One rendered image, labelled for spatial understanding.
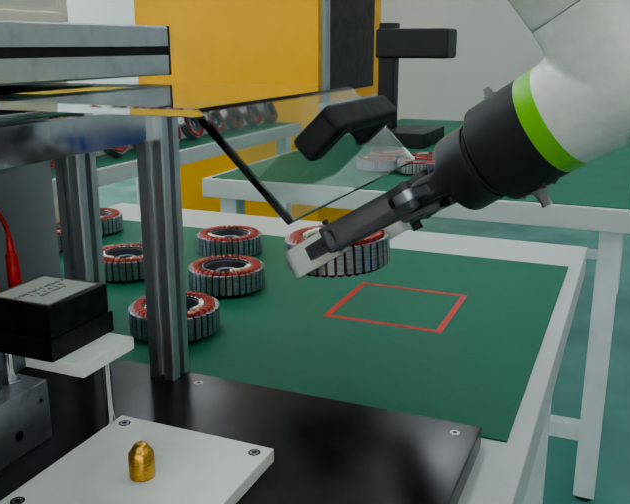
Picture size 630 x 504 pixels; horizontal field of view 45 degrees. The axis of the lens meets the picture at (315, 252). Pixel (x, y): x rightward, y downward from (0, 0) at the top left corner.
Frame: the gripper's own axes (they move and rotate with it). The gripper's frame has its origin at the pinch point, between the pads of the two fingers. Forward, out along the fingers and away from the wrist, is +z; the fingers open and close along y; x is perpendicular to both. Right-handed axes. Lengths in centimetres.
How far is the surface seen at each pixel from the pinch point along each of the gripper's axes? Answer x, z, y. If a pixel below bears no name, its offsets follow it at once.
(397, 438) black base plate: -18.6, -6.7, -12.7
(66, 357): -1.2, -0.7, -34.6
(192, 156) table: 68, 136, 117
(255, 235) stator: 12.4, 38.3, 28.2
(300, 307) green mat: -3.0, 21.0, 12.5
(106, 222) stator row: 29, 64, 21
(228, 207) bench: 35, 95, 81
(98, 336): -0.4, 0.2, -31.0
